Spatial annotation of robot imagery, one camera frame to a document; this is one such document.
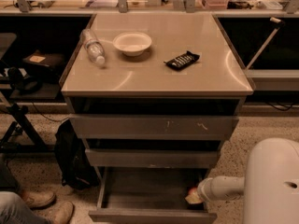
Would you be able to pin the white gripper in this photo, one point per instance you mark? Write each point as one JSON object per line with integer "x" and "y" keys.
{"x": 204, "y": 188}

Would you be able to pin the red apple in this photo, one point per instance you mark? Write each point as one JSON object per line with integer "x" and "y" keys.
{"x": 192, "y": 190}

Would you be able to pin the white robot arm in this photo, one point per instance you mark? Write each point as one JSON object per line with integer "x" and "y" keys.
{"x": 269, "y": 189}

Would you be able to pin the open bottom drawer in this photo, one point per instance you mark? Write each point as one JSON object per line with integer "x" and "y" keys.
{"x": 149, "y": 196}

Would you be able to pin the grey drawer cabinet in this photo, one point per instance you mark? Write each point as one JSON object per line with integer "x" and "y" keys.
{"x": 143, "y": 85}

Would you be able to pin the middle drawer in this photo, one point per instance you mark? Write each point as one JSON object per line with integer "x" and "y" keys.
{"x": 151, "y": 158}

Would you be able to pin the top drawer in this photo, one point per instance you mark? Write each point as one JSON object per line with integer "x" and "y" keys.
{"x": 151, "y": 127}

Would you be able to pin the black backpack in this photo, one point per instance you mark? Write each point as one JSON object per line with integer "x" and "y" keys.
{"x": 70, "y": 155}

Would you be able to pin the tan shoe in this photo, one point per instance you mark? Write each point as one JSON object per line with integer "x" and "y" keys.
{"x": 63, "y": 214}
{"x": 38, "y": 199}

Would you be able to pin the black snack bar wrapper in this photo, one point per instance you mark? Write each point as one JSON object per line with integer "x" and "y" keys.
{"x": 182, "y": 61}

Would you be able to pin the white bowl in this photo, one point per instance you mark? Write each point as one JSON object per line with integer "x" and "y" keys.
{"x": 132, "y": 43}

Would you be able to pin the clear plastic water bottle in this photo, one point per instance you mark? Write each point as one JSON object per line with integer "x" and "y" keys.
{"x": 93, "y": 47}

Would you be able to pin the person's leg in jeans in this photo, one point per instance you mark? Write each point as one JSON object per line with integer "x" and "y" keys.
{"x": 13, "y": 209}

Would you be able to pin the white-tipped grey rod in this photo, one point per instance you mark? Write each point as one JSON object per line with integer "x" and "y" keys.
{"x": 278, "y": 24}

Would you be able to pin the black headphones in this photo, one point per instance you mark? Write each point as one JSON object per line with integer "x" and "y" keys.
{"x": 21, "y": 83}

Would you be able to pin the black box with label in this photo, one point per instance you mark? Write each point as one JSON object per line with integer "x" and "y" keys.
{"x": 48, "y": 66}

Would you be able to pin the black stand frame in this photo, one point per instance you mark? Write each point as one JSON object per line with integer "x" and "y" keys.
{"x": 20, "y": 125}

